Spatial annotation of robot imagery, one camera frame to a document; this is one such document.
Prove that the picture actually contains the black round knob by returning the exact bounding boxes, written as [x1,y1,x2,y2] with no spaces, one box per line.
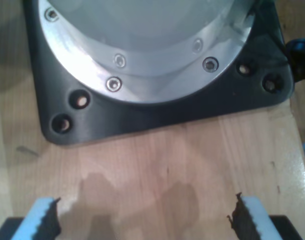
[283,38,305,83]

